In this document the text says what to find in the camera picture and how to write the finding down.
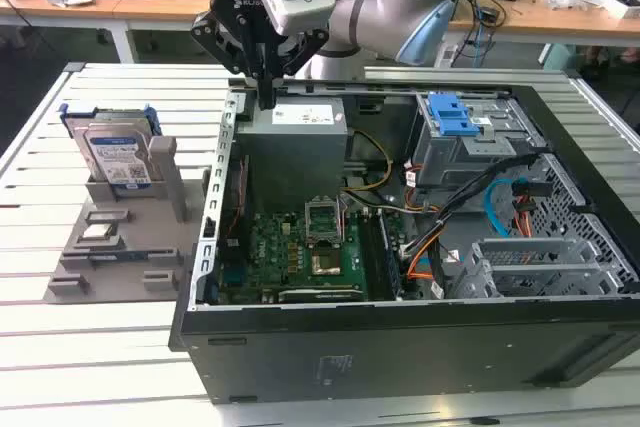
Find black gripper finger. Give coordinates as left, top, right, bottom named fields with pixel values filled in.
left=267, top=28, right=331, bottom=111
left=189, top=10, right=270, bottom=111

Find hard disk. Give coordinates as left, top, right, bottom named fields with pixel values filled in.
left=58, top=103, right=157, bottom=193

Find grey disk bay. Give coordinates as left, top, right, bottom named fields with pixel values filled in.
left=449, top=236, right=626, bottom=301

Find long wooden desk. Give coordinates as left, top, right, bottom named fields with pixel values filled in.
left=0, top=0, right=640, bottom=48

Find grey power supply unit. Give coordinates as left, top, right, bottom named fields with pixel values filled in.
left=234, top=96, right=349, bottom=216

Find white power strip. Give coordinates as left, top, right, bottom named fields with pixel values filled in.
left=433, top=44, right=459, bottom=68

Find blue drive cage latch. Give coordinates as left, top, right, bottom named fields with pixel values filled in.
left=427, top=91, right=474, bottom=137

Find open socket cover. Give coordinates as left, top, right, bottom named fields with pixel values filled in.
left=303, top=194, right=344, bottom=248

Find grey drive cage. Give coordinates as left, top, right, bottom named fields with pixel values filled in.
left=412, top=92, right=549, bottom=193

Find green motherboard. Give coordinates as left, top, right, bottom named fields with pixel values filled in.
left=217, top=209, right=401, bottom=306

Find grey parts rack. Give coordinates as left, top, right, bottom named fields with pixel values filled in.
left=43, top=135, right=211, bottom=304

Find CPU socket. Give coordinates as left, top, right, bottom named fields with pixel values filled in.
left=309, top=252, right=344, bottom=278

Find installed RAM stick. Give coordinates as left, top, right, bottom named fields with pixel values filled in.
left=375, top=210, right=404, bottom=297

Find silver CPU chip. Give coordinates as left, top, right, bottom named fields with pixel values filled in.
left=82, top=224, right=115, bottom=241

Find loose RAM stick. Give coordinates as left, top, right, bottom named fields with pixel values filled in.
left=88, top=249, right=151, bottom=264

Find black graphics card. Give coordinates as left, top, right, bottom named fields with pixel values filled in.
left=277, top=285, right=366, bottom=304

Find teal bin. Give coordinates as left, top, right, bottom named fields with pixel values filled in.
left=542, top=42, right=584, bottom=73

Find black open PC case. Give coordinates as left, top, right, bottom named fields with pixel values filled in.
left=167, top=77, right=640, bottom=406

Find white box with black insert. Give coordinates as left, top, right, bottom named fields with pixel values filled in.
left=599, top=0, right=640, bottom=21

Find yellow power wires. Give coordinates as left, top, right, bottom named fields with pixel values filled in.
left=342, top=130, right=394, bottom=193

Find black cable bundle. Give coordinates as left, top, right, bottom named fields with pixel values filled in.
left=399, top=151, right=556, bottom=258

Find blue data wire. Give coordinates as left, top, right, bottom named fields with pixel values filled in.
left=483, top=177, right=516, bottom=238

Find orange data wire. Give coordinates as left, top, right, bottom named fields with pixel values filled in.
left=405, top=239, right=444, bottom=282

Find disk power wire with connectors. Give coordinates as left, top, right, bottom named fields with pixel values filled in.
left=510, top=180, right=554, bottom=238

